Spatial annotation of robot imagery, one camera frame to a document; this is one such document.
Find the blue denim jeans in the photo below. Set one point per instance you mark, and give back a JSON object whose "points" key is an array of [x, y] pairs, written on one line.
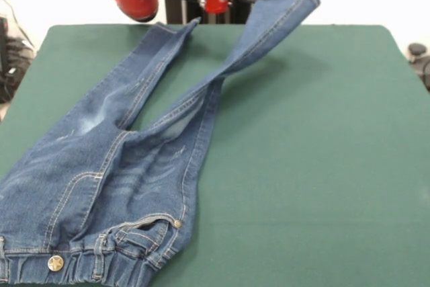
{"points": [[84, 183]]}

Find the black equipment stand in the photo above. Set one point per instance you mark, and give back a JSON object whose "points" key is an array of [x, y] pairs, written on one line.
{"points": [[16, 62]]}

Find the grey wheeled base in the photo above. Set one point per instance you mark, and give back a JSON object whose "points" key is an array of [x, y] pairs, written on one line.
{"points": [[416, 49]]}

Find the dark green table cloth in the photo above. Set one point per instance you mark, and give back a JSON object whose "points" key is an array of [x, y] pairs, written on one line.
{"points": [[336, 166]]}

